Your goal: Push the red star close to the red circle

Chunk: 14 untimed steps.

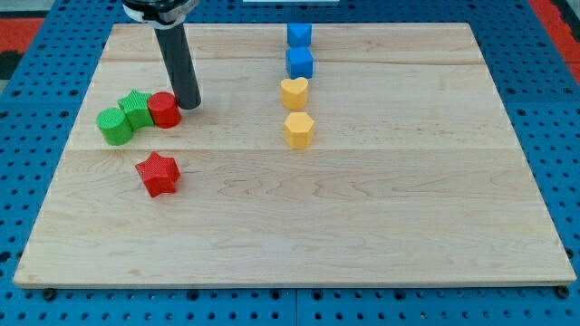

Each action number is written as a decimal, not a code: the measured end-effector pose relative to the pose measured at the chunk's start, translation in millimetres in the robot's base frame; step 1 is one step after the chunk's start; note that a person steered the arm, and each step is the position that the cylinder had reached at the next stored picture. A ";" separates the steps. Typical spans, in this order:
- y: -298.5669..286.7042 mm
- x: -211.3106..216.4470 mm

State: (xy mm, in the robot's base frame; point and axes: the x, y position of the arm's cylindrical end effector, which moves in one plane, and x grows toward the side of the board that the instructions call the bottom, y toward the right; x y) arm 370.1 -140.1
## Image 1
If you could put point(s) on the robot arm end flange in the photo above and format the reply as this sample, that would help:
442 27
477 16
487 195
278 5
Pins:
160 14

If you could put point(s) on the red star block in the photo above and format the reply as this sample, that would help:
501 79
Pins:
158 174

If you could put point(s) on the green star block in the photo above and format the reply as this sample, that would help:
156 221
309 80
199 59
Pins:
136 109

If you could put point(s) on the yellow hexagon block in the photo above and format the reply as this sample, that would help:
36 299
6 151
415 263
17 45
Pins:
299 130

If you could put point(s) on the yellow heart block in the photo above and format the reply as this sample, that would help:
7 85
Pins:
294 93

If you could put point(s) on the blue cube block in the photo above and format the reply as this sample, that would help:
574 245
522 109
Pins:
299 62

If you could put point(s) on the light wooden board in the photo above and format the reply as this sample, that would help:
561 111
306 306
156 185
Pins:
415 177

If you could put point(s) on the red cylinder block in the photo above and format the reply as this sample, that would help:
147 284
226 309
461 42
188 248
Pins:
164 109

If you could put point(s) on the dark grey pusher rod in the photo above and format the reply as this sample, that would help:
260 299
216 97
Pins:
174 48

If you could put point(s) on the green cylinder block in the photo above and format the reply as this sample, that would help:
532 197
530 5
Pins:
114 126

